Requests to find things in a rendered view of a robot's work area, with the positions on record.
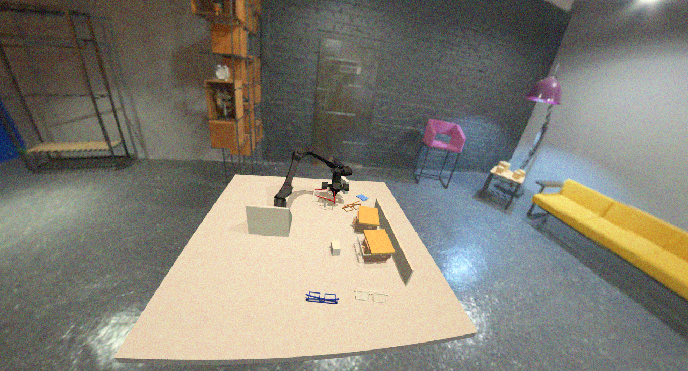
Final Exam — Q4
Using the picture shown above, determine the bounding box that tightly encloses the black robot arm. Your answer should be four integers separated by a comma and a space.
274, 146, 352, 208

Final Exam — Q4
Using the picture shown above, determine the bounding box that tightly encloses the grey flat rectangular panel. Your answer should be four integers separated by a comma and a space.
374, 198, 414, 286

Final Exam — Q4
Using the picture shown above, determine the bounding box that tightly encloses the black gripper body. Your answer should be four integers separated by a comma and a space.
321, 177, 349, 191

